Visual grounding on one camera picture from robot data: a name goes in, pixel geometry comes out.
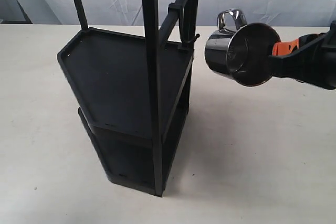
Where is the stainless steel mug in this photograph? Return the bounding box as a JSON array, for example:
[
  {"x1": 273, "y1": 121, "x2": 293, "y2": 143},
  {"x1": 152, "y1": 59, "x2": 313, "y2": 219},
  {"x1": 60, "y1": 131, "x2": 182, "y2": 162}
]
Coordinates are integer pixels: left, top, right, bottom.
[{"x1": 204, "y1": 9, "x2": 281, "y2": 87}]

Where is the black two-tier shelf rack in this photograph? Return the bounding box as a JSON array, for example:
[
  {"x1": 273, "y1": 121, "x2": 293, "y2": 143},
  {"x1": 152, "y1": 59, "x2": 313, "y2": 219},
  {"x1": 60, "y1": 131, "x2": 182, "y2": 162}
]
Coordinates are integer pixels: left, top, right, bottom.
[{"x1": 57, "y1": 0, "x2": 198, "y2": 197}]

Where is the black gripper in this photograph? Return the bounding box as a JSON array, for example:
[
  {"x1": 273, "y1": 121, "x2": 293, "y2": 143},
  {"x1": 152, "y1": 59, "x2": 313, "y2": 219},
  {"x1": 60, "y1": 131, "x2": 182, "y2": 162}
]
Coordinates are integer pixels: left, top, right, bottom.
[{"x1": 268, "y1": 21, "x2": 335, "y2": 90}]

